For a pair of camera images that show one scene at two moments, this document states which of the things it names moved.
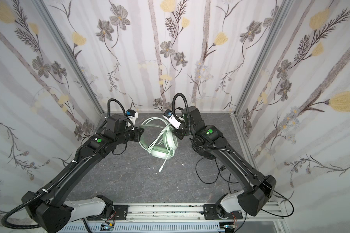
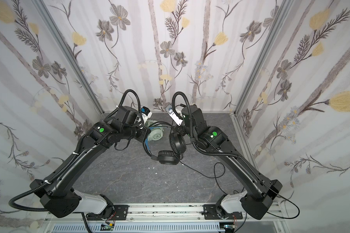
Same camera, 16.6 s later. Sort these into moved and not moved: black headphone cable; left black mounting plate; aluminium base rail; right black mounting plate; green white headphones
Moved: green white headphones; black headphone cable
Not moved: aluminium base rail; right black mounting plate; left black mounting plate
